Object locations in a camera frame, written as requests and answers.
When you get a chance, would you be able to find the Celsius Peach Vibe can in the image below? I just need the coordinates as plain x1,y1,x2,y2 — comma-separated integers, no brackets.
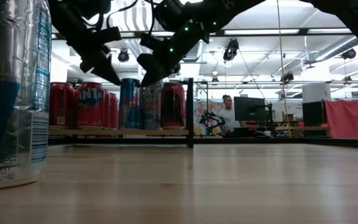
141,80,164,130

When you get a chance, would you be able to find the wooden workbench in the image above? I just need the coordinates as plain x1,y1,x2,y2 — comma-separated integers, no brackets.
244,121,334,138

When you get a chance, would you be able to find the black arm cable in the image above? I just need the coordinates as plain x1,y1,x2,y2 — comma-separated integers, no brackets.
106,0,139,29
149,0,155,35

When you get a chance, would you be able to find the floral poster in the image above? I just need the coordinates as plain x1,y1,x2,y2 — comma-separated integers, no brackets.
193,100,223,136

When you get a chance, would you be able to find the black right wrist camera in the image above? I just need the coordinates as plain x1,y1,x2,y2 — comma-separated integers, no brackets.
154,0,185,32

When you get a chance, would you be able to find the red Coca-Cola Zero can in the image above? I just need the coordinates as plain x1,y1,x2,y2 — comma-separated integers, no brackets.
48,82,76,129

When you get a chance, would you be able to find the wooden shelf dark frame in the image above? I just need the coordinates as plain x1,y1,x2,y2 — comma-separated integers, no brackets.
48,77,195,149

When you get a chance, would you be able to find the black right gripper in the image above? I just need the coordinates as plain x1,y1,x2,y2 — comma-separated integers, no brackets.
137,0,257,88

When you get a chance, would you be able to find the white cylindrical tank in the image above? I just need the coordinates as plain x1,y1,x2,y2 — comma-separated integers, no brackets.
301,83,332,104

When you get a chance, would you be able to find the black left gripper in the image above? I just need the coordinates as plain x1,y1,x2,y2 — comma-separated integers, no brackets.
67,26,122,86

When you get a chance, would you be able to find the red soda can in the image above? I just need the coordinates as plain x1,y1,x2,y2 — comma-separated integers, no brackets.
160,82,186,130

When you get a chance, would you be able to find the black hanging spotlight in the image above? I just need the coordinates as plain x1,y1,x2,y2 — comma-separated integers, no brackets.
223,39,240,62

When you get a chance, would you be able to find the black hanging camera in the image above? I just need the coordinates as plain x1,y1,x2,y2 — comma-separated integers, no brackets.
117,49,130,63
280,72,295,85
340,49,357,60

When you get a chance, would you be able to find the blue silver Red Bull can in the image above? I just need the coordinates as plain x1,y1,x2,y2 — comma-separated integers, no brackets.
0,0,52,191
119,78,143,130

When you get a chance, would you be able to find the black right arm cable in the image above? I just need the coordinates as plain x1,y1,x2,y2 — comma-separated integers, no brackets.
149,0,155,35

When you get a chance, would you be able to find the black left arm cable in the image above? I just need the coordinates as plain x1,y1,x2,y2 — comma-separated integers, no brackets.
106,0,139,29

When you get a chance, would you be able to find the black monitor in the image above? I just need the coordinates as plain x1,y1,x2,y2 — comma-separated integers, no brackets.
234,96,269,122

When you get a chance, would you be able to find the red Fanta strawberry can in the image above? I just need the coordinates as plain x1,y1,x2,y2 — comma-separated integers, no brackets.
103,89,111,129
76,82,104,129

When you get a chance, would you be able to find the black overhead crossbar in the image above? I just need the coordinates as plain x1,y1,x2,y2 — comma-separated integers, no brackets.
51,28,354,40

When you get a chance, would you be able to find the person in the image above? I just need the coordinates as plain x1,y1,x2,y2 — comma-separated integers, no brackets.
219,95,247,134

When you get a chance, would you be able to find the black cabinet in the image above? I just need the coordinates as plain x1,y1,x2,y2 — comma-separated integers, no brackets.
302,100,326,127

